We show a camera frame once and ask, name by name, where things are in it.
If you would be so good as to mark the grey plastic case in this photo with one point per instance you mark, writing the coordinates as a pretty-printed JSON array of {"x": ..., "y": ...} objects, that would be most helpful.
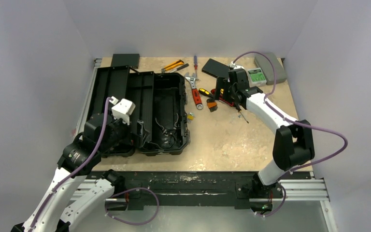
[{"x": 269, "y": 67}]

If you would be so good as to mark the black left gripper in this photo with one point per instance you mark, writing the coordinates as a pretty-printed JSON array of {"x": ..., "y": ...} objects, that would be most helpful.
[{"x": 129, "y": 138}]

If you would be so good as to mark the yellow utility knife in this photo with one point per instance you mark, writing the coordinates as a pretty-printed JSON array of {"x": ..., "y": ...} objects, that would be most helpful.
[{"x": 172, "y": 66}]

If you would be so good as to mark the black handled pliers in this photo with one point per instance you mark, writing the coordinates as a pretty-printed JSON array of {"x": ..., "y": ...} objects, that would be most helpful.
[{"x": 169, "y": 132}]

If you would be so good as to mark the black orange hex key holder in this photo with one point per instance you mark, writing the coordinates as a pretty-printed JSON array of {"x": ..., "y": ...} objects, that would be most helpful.
[{"x": 211, "y": 104}]

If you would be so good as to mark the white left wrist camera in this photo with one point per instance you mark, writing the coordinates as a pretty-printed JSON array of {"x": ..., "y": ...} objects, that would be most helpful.
[{"x": 122, "y": 109}]

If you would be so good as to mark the black network switch box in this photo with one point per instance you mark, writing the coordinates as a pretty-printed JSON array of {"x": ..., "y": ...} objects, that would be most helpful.
[{"x": 131, "y": 60}]

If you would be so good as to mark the aluminium rail frame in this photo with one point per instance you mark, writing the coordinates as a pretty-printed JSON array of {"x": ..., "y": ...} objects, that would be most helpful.
[{"x": 300, "y": 190}]

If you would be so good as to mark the red handled adjustable wrench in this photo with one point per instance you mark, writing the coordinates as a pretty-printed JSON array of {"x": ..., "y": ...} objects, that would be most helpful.
[{"x": 195, "y": 93}]

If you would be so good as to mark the red blue screwdriver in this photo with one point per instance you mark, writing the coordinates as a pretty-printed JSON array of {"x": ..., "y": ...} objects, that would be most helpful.
[{"x": 195, "y": 59}]

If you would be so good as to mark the black flat box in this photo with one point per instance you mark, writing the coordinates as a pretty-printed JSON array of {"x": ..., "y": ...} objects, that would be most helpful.
[{"x": 215, "y": 69}]

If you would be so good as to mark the green labelled clear box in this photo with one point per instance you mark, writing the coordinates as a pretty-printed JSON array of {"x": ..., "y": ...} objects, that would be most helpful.
[{"x": 256, "y": 77}]

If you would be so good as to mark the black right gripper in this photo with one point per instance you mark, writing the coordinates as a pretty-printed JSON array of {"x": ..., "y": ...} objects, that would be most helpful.
[{"x": 223, "y": 90}]

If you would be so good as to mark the black yellow stubby screwdriver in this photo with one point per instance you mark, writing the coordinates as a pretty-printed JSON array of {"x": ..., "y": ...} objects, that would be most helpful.
[{"x": 206, "y": 93}]

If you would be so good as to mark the black plastic toolbox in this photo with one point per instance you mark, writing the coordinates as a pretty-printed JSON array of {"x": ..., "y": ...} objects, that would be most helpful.
[{"x": 156, "y": 95}]

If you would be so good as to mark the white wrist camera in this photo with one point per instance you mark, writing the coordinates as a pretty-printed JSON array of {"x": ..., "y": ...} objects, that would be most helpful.
[
  {"x": 122, "y": 109},
  {"x": 234, "y": 66}
]

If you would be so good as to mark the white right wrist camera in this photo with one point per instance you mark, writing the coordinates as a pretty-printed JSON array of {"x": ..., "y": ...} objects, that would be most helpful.
[{"x": 234, "y": 66}]

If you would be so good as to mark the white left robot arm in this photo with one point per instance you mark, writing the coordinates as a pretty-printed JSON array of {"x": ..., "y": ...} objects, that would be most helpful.
[{"x": 55, "y": 212}]

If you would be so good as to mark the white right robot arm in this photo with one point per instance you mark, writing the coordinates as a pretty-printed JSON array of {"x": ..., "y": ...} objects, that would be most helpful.
[{"x": 293, "y": 139}]

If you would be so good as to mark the red black handled tool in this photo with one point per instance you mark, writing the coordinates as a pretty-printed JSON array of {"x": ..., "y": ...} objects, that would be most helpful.
[{"x": 231, "y": 104}]

